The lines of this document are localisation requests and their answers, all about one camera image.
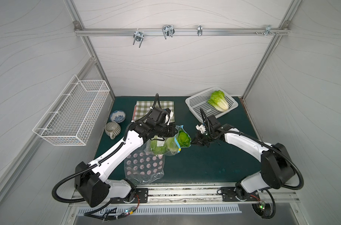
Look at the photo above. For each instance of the aluminium top rail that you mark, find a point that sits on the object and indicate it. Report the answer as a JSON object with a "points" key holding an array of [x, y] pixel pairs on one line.
{"points": [[187, 32]]}

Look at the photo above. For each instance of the metal bracket right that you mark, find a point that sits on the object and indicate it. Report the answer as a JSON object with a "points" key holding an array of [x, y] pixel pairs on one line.
{"points": [[267, 32]]}

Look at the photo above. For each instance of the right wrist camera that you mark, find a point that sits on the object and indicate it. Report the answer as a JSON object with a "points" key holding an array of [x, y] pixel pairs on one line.
{"points": [[201, 128]]}

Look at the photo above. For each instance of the pink-dotted zipper bag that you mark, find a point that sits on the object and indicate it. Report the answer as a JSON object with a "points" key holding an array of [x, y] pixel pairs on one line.
{"points": [[141, 167]]}

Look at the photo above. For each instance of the grey striped mug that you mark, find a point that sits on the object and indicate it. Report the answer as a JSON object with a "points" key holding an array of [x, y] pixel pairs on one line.
{"points": [[112, 129]]}

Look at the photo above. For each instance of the white vented strip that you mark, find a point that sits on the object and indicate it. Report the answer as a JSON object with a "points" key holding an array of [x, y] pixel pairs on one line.
{"points": [[207, 209]]}

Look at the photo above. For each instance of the white plastic basket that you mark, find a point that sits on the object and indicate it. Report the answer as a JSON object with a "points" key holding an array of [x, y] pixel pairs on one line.
{"points": [[199, 101]]}

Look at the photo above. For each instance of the metal hook small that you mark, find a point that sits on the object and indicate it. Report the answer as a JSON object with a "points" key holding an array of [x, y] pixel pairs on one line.
{"points": [[199, 30]]}

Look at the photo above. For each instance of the clear blue-zip zipper bag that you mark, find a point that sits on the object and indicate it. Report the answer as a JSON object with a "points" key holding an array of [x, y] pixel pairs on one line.
{"points": [[147, 148]]}

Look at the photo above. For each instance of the green checkered cloth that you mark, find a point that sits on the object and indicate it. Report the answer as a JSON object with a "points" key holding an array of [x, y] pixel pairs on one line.
{"points": [[143, 107]]}

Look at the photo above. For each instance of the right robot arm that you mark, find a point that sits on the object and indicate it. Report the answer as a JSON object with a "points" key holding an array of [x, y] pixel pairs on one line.
{"points": [[275, 166]]}

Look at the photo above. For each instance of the metal hook clamp left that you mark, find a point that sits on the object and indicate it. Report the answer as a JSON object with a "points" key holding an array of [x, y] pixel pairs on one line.
{"points": [[138, 37]]}

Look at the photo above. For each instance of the white wire wall basket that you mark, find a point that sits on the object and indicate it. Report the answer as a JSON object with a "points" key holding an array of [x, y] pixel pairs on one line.
{"points": [[70, 119]]}

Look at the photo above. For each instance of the metal hook clamp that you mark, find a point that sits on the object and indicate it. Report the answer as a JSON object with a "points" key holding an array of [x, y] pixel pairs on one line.
{"points": [[138, 37], [168, 31]]}

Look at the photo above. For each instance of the metal hook clamp middle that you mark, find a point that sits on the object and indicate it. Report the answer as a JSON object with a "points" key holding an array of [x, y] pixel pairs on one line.
{"points": [[168, 31]]}

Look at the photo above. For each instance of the chinese cabbage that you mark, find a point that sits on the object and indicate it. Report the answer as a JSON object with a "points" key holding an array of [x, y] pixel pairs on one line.
{"points": [[178, 142], [218, 101], [158, 147]]}

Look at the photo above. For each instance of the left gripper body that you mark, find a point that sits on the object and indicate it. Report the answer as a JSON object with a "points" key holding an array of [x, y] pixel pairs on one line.
{"points": [[172, 131]]}

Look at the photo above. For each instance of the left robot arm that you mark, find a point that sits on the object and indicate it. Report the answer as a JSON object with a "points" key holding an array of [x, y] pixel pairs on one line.
{"points": [[94, 184]]}

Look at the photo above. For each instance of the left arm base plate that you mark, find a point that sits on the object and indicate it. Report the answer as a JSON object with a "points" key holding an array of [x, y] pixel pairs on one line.
{"points": [[141, 195]]}

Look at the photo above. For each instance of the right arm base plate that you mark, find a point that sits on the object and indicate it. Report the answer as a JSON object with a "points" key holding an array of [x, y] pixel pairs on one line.
{"points": [[237, 194]]}

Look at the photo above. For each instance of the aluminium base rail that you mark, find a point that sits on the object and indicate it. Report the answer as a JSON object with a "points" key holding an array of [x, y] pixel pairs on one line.
{"points": [[206, 193]]}

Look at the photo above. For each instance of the blue floral bowl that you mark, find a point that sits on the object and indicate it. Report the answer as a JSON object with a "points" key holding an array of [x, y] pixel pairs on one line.
{"points": [[117, 116]]}

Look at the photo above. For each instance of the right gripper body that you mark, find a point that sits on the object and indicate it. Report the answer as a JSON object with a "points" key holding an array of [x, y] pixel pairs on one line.
{"points": [[205, 136]]}

